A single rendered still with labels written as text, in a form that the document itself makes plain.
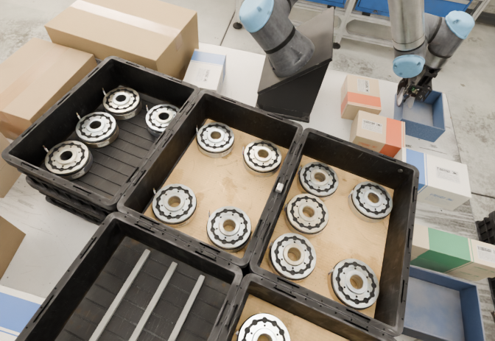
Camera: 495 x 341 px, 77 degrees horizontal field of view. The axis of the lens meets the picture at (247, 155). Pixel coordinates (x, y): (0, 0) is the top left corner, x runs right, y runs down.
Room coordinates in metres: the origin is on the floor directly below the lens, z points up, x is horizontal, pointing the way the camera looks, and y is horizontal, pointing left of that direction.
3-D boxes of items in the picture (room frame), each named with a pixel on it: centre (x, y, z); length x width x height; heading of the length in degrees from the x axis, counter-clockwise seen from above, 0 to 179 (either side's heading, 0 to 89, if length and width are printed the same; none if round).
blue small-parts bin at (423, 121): (0.87, -0.60, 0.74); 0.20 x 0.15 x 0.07; 170
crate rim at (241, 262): (0.40, 0.06, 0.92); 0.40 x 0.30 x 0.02; 164
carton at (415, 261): (0.33, -0.55, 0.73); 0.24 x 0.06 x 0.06; 84
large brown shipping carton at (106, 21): (0.94, 0.48, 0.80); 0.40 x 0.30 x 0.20; 77
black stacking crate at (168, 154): (0.40, 0.06, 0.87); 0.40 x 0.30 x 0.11; 164
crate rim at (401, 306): (0.32, -0.23, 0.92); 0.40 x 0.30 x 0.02; 164
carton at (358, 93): (0.89, -0.39, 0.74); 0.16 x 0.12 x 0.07; 177
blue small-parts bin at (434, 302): (0.19, -0.51, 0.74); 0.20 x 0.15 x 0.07; 82
